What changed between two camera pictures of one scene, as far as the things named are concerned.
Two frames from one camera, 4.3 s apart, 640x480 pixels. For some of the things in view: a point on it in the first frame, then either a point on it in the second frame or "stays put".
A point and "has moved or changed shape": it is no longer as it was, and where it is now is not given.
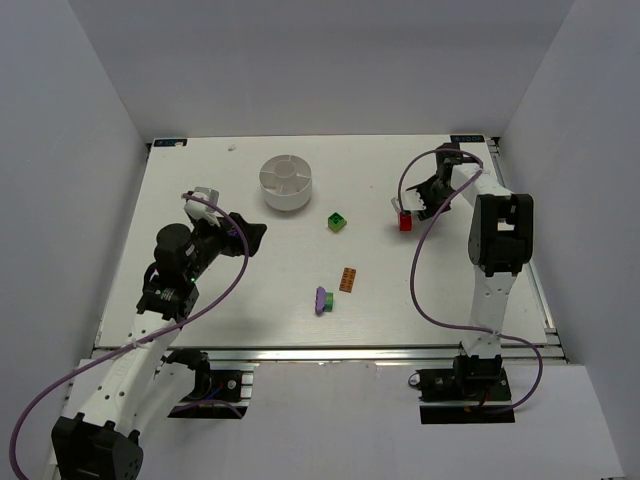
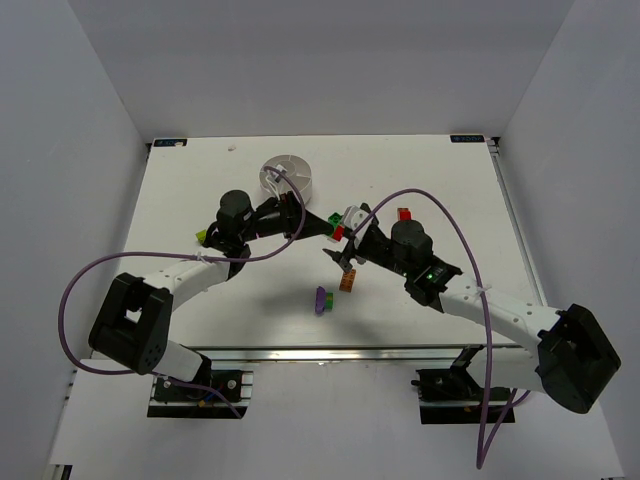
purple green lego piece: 323,301 stays put
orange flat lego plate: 347,280 stays put
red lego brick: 406,222 has moved or changed shape
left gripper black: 235,235 → 289,214
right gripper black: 431,190 → 363,242
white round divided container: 286,182 stays put
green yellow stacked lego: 336,222 stays put
